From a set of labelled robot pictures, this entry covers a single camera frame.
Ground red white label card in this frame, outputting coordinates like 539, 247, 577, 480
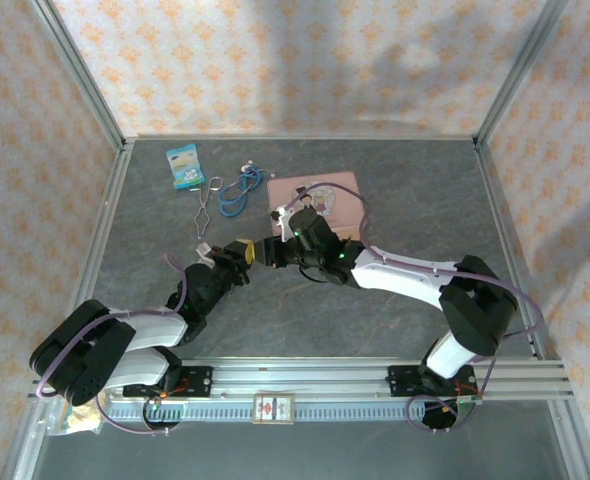
251, 392, 297, 427

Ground blue snack packet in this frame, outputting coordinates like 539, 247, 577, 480
165, 143, 207, 192

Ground grey slotted cable duct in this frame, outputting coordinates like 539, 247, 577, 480
108, 399, 472, 424

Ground blue cord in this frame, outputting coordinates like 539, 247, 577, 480
217, 165, 269, 219

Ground clear plastic snack bag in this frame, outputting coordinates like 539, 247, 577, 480
48, 393, 104, 437

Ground aluminium frame post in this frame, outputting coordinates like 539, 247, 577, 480
30, 0, 128, 152
473, 0, 571, 149

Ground pink cartoon tin box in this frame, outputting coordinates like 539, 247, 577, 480
266, 172, 364, 239

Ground metal wire tongs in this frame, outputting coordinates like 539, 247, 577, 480
193, 175, 224, 241

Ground aluminium rail beam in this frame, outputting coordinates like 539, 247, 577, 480
32, 357, 574, 402

